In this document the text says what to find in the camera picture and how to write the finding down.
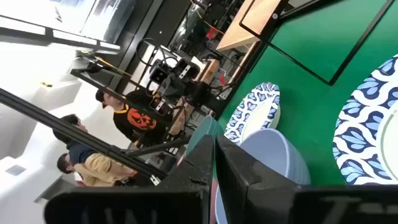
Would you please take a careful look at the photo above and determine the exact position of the maroon plastic bowl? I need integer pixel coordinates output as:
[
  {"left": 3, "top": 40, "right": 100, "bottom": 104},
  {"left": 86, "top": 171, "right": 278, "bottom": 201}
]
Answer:
[{"left": 208, "top": 174, "right": 219, "bottom": 224}]

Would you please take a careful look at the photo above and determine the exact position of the wooden shelf with black frame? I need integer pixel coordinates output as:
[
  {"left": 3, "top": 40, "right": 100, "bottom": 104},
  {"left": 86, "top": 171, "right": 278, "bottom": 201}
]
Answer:
[{"left": 216, "top": 0, "right": 396, "bottom": 86}]

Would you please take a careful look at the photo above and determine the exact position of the green table mat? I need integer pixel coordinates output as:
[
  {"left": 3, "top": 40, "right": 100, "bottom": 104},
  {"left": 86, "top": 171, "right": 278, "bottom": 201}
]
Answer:
[{"left": 214, "top": 0, "right": 398, "bottom": 187}]

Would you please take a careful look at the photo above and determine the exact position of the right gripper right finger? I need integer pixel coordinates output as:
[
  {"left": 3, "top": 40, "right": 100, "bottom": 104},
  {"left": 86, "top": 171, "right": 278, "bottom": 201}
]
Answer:
[{"left": 216, "top": 135, "right": 398, "bottom": 224}]

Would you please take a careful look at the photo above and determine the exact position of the blue-grey plastic bowl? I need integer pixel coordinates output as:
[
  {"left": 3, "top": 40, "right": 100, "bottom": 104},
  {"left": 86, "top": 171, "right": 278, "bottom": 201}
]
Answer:
[{"left": 239, "top": 128, "right": 312, "bottom": 187}]

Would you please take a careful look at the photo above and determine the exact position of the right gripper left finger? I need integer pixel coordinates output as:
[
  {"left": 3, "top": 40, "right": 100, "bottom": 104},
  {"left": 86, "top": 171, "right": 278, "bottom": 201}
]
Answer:
[{"left": 44, "top": 135, "right": 216, "bottom": 224}]

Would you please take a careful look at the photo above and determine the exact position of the teal plastic bowl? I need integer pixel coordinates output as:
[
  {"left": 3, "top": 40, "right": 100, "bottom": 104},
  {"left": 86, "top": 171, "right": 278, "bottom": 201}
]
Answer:
[{"left": 185, "top": 115, "right": 224, "bottom": 158}]

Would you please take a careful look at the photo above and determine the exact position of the black rig frame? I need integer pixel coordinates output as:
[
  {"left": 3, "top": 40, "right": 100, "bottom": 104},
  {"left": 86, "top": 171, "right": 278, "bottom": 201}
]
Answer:
[{"left": 0, "top": 88, "right": 192, "bottom": 187}]

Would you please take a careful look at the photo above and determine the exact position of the person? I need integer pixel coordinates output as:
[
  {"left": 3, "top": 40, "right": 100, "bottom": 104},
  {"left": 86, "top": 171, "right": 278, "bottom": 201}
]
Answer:
[
  {"left": 56, "top": 152, "right": 137, "bottom": 187},
  {"left": 52, "top": 113, "right": 108, "bottom": 166},
  {"left": 95, "top": 88, "right": 175, "bottom": 149}
]

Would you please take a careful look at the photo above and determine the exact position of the blue patterned paper bowl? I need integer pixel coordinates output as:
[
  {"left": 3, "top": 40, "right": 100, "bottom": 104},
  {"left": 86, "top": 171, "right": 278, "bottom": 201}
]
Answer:
[
  {"left": 331, "top": 54, "right": 398, "bottom": 187},
  {"left": 223, "top": 82, "right": 281, "bottom": 146}
]

